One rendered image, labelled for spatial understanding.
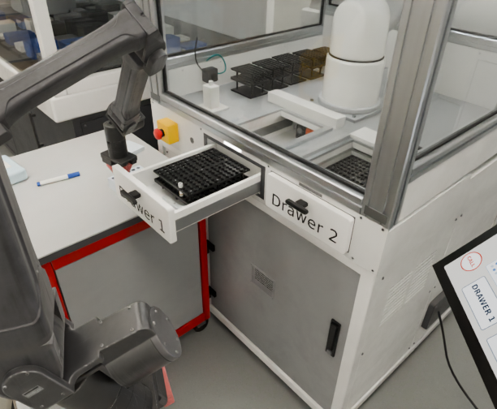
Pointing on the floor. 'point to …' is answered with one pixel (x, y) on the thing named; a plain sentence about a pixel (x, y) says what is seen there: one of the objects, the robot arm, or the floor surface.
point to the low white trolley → (108, 238)
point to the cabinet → (330, 296)
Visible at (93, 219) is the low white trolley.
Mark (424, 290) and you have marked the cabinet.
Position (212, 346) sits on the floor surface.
